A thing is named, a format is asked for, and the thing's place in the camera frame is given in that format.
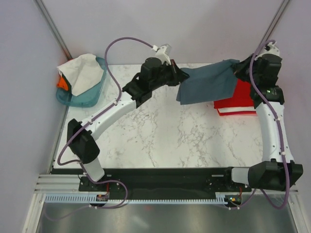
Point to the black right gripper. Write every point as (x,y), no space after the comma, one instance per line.
(240,68)

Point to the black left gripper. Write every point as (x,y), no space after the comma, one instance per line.
(178,75)

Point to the grey-blue t-shirt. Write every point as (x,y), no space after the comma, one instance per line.
(208,83)

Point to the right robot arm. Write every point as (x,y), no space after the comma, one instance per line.
(277,171)

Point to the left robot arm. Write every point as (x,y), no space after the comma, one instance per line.
(82,135)

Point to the folded red t-shirt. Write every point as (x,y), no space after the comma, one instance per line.
(241,97)
(235,114)

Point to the folded white t-shirt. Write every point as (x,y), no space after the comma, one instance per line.
(235,110)

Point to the folded red t-shirt bottom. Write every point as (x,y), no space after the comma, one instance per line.
(235,114)

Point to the crumpled white t-shirt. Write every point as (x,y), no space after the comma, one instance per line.
(83,73)

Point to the teal plastic bin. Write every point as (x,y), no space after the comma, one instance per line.
(86,99)

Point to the dark green t-shirt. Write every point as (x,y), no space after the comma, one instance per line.
(69,87)

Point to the orange t-shirt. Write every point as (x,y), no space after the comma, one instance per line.
(61,83)

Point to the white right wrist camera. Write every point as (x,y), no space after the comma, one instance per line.
(270,48)

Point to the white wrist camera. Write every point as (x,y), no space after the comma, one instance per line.
(270,48)
(162,53)

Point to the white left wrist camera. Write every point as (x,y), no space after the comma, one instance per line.
(162,53)

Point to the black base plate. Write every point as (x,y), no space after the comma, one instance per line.
(165,183)

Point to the white slotted cable duct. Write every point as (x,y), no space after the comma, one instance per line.
(103,199)

